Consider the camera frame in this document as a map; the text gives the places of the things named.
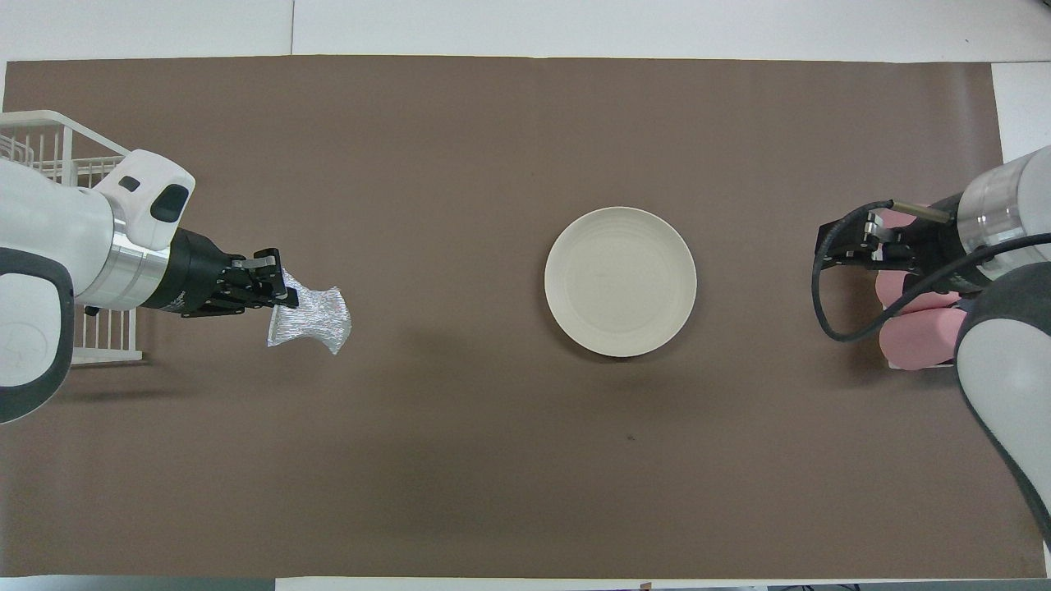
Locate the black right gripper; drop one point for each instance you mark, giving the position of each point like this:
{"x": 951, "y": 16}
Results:
{"x": 928, "y": 246}

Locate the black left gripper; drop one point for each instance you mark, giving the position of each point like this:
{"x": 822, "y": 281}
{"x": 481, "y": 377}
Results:
{"x": 197, "y": 275}

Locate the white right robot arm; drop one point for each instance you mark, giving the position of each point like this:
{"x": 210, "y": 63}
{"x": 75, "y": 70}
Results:
{"x": 1006, "y": 361}

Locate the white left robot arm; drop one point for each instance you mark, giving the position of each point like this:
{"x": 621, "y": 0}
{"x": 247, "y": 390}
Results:
{"x": 49, "y": 263}

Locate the cream round plate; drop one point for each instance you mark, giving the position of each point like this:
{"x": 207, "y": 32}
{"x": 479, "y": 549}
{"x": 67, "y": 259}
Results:
{"x": 620, "y": 281}

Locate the pink plastic cup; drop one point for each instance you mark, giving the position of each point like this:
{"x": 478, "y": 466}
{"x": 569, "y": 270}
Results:
{"x": 893, "y": 218}
{"x": 891, "y": 289}
{"x": 924, "y": 341}

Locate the brown table mat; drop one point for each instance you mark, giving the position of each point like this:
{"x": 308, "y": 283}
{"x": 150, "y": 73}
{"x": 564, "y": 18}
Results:
{"x": 410, "y": 451}

